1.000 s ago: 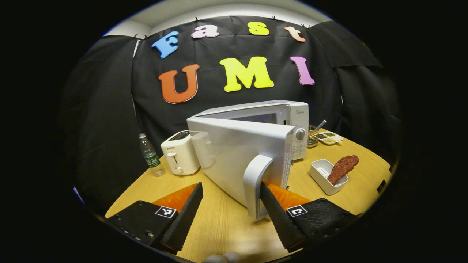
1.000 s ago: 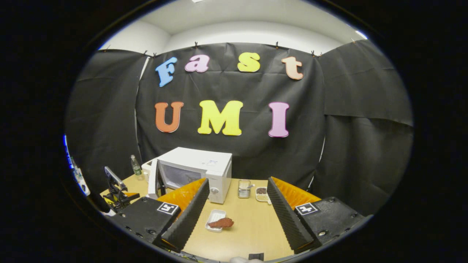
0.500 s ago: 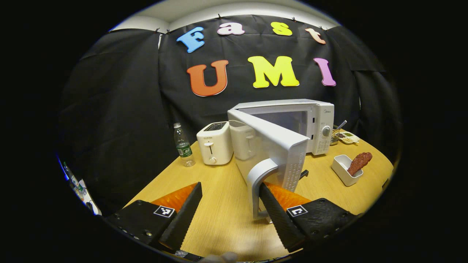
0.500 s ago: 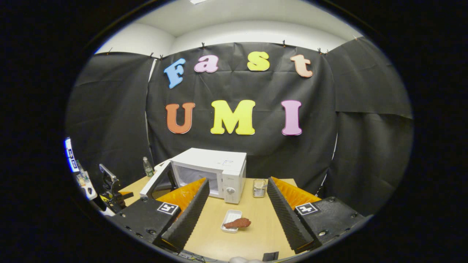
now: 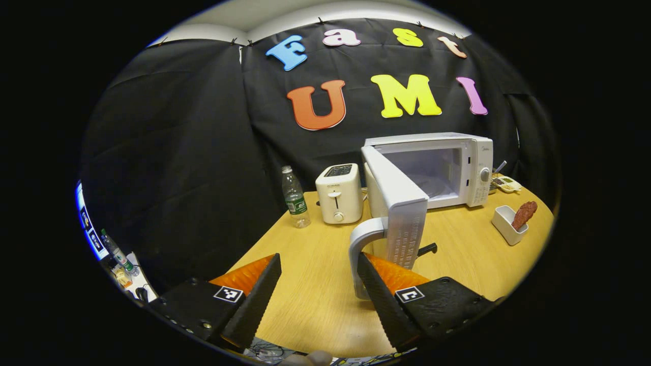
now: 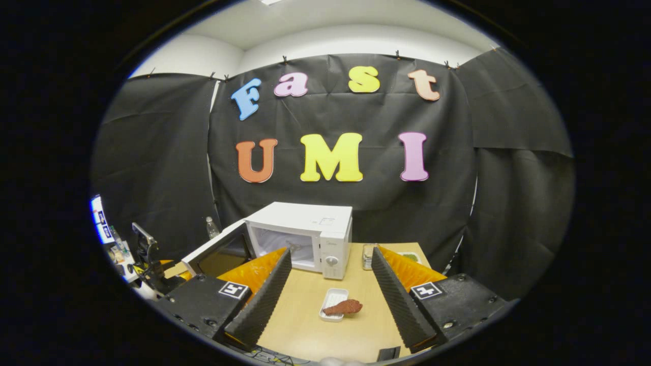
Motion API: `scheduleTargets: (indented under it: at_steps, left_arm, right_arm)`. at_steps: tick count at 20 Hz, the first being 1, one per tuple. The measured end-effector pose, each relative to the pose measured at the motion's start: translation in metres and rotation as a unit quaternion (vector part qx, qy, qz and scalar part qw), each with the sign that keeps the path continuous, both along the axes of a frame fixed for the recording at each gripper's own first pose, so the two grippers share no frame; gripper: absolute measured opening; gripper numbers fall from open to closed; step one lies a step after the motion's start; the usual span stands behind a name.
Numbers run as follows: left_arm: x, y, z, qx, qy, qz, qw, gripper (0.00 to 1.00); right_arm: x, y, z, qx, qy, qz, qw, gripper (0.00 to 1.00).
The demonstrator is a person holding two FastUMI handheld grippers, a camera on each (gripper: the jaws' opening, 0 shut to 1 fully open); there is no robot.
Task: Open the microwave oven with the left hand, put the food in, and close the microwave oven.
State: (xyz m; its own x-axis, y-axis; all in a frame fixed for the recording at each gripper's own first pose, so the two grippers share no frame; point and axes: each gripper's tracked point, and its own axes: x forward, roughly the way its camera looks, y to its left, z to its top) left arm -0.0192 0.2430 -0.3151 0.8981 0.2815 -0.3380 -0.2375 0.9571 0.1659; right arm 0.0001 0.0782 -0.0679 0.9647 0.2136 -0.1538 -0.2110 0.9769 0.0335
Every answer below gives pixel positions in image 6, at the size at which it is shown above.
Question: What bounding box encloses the lit computer monitor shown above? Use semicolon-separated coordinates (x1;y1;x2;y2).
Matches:
91;195;115;245

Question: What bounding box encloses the small white rectangular tray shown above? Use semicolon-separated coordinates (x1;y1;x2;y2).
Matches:
319;288;349;323

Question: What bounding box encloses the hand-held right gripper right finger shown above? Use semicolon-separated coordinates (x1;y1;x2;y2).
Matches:
371;246;514;354

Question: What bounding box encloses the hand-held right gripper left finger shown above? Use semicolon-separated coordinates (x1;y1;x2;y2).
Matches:
153;248;293;352

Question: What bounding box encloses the brown meat piece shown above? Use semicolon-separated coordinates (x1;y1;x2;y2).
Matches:
322;299;363;316

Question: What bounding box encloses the white microwave oven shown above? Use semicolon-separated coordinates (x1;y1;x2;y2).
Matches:
182;202;353;280

